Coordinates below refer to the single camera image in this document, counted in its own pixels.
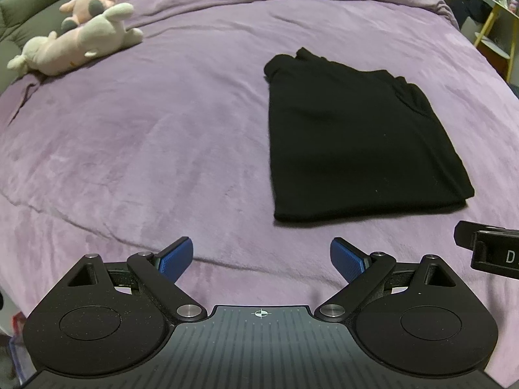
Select purple blanket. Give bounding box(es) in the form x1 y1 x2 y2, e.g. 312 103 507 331
0 0 519 389

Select black pants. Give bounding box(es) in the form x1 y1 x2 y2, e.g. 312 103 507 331
263 47 475 224

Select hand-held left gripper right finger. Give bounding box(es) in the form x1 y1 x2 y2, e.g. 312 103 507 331
314 237 458 322

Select white plush toy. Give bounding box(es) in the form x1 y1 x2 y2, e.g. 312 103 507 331
7 3 145 77

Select yellow side table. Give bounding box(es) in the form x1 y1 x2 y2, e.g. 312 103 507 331
472 0 519 82

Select dark clothes heap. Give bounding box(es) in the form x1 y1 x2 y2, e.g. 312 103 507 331
449 0 494 33

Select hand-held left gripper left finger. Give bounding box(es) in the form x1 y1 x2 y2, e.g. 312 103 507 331
67 236 208 322

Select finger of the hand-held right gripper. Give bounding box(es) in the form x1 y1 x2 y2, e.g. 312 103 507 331
453 220 507 249

